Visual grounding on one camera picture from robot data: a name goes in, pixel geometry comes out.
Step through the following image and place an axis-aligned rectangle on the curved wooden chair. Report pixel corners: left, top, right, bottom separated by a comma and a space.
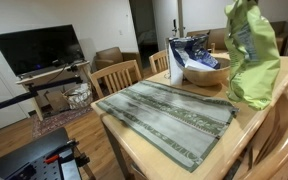
232, 88, 288, 180

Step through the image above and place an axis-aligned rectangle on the white paper bag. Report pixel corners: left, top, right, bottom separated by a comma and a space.
168, 37, 185, 86

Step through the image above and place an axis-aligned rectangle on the white door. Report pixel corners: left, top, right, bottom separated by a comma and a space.
0, 31, 28, 136

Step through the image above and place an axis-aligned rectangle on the patterned rug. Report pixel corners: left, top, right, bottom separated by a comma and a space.
31, 104, 95, 139

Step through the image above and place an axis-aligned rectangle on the black equipment cart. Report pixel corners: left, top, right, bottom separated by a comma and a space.
0, 127, 97, 180

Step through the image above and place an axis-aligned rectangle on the green popcorn bag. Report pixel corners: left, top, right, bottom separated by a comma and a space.
224, 0, 282, 112

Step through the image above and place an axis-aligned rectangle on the cardboard box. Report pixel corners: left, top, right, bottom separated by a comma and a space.
44, 88, 70, 113

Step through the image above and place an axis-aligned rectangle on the black tripod bar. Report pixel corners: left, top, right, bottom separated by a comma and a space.
0, 76, 84, 116

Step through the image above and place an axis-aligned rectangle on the slatted wooden chair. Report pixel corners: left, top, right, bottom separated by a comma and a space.
149, 48, 170, 75
89, 59, 143, 99

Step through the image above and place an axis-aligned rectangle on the wicker basket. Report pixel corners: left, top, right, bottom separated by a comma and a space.
62, 81, 94, 110

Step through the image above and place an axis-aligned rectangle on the wooden bowl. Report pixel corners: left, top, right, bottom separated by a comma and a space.
183, 56, 232, 88

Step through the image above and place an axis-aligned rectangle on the brown sofa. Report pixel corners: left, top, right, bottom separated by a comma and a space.
186, 20, 288, 57

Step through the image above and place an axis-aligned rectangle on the green striped cloth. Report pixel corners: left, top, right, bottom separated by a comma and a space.
96, 79, 240, 174

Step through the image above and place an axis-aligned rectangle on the brown armchair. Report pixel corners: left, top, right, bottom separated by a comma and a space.
94, 45, 143, 81

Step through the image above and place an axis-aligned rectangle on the blue snack bag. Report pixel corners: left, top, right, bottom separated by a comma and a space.
168, 34, 222, 71

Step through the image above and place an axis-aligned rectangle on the white paper sheet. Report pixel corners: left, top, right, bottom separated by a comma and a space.
183, 58, 215, 72

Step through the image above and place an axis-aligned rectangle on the black flat television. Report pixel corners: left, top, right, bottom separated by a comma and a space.
0, 23, 86, 76

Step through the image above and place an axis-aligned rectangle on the red tool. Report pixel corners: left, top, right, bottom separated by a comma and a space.
43, 153, 61, 165

